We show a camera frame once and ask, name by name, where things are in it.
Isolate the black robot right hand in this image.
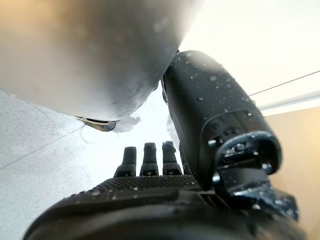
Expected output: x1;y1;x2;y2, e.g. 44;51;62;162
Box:
22;49;309;240

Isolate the silver black robot right leg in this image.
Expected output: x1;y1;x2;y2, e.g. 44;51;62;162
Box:
0;0;205;133

